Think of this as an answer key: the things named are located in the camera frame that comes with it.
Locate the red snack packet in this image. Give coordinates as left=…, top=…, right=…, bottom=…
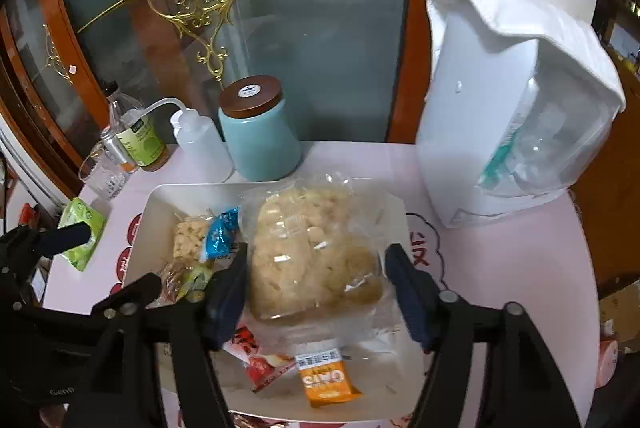
left=222, top=325, right=296, bottom=394

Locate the brown wooden cabinet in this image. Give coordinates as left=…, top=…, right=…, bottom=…
left=575, top=108, right=640, bottom=289

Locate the dark brown snack packet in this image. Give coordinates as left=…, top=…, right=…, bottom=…
left=155, top=258, right=193, bottom=304

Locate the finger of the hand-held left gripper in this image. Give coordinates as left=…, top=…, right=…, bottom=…
left=30, top=222, right=94, bottom=260

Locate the clear bag of pale puffs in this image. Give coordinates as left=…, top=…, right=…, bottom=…
left=239, top=175, right=401, bottom=324

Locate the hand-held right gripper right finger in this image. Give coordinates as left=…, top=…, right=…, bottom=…
left=384, top=243, right=583, bottom=428

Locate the white plastic tray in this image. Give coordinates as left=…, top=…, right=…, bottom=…
left=120, top=182, right=441, bottom=424

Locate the green label bottle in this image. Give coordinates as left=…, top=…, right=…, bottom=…
left=102, top=81, right=170, bottom=172

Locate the white water filter pitcher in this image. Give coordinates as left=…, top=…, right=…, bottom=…
left=415, top=0, right=627, bottom=229

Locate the small green snack packet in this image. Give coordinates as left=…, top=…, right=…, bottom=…
left=177, top=263, right=216, bottom=301

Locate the clear bag of yellow chips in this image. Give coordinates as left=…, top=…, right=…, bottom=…
left=320, top=248, right=403, bottom=349

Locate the small metal cap bottle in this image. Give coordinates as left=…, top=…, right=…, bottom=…
left=100, top=128, right=141, bottom=174

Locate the background shelf with items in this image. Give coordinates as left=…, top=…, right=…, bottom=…
left=597, top=0, right=640, bottom=79

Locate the clear packet of beige crackers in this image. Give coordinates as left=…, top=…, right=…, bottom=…
left=172, top=213, right=213, bottom=266

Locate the clear drinking glass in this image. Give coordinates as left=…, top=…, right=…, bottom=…
left=79, top=141, right=131, bottom=201

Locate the small blue snack packet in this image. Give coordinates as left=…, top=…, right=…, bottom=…
left=204, top=207, right=242, bottom=261

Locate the orange snack packet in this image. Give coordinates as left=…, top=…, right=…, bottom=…
left=295, top=348, right=363, bottom=409

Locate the glass door with gold ornament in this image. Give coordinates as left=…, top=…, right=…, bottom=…
left=50, top=0, right=546, bottom=144

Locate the cardboard box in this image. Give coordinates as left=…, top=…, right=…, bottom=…
left=597, top=278, right=640, bottom=339

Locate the teal jar with brown lid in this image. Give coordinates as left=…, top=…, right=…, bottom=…
left=218, top=76, right=302, bottom=182

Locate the white squeeze bottle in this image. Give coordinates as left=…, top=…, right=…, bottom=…
left=125, top=97, right=235, bottom=183

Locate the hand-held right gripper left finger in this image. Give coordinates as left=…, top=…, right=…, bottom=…
left=75, top=243, right=249, bottom=428

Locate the green snack bag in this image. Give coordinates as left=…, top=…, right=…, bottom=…
left=56, top=197, right=107, bottom=271

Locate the wooden framed glass cabinet door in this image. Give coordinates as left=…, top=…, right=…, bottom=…
left=0, top=0, right=116, bottom=199

